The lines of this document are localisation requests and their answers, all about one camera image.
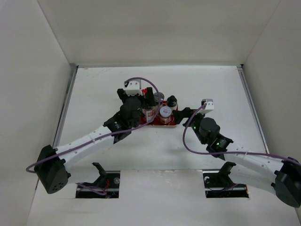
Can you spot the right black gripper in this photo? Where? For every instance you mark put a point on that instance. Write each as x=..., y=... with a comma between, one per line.
x=179, y=115

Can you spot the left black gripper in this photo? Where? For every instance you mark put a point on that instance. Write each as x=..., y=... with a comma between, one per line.
x=122, y=94

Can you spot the black cap pepper grinder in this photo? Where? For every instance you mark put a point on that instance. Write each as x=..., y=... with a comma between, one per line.
x=172, y=103

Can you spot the soy sauce bottle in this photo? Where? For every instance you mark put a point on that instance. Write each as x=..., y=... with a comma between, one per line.
x=148, y=113

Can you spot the red lid sauce jar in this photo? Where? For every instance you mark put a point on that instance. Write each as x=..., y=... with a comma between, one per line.
x=159, y=98

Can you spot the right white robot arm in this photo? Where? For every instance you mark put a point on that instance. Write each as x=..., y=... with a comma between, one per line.
x=273, y=173

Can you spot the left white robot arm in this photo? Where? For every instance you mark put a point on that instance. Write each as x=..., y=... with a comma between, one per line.
x=54, y=163

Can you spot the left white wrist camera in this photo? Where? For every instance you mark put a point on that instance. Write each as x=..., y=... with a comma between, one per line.
x=133, y=88

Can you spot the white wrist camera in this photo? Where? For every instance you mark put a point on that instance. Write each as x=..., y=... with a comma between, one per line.
x=133, y=88
x=208, y=105

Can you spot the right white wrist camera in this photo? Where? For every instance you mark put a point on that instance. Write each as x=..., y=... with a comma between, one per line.
x=208, y=105

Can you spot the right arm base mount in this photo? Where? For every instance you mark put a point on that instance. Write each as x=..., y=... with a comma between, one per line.
x=218, y=184

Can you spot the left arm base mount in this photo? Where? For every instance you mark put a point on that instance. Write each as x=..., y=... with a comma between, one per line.
x=106, y=185

